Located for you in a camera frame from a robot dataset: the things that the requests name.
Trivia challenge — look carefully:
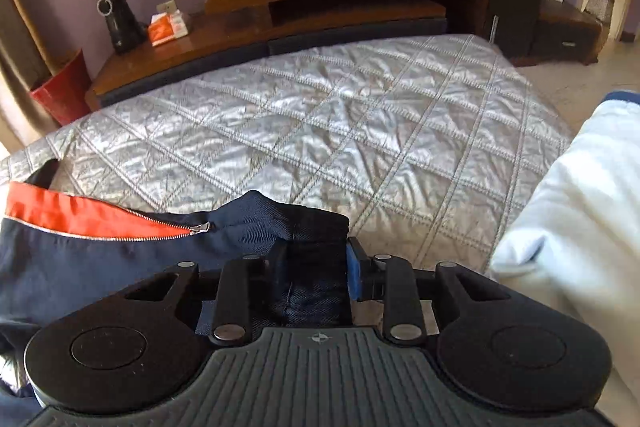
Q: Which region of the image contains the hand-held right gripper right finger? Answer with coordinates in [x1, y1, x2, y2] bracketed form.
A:
[346, 237, 508, 344]

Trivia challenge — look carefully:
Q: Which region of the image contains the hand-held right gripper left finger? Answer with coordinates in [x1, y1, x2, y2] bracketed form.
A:
[122, 244, 291, 347]

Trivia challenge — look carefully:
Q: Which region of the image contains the navy jacket with orange panel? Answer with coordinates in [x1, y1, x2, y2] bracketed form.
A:
[0, 159, 353, 413]

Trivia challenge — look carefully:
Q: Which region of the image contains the silver quilted bedspread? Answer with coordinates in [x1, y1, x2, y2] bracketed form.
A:
[0, 33, 576, 279]

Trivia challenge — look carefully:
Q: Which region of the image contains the white garment with blue trim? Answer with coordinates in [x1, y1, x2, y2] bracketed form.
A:
[490, 91, 640, 334]

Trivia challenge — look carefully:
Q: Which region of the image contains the orange and white tissue box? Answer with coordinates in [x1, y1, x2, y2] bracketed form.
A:
[147, 12, 192, 47]

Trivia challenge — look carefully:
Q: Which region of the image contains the red glazed plant pot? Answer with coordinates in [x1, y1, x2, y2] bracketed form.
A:
[30, 49, 94, 128]

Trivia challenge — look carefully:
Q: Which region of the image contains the black cone-shaped appliance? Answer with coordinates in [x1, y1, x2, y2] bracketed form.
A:
[97, 0, 149, 56]

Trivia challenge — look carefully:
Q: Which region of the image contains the beige curtain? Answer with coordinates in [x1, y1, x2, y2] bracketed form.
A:
[0, 0, 61, 148]

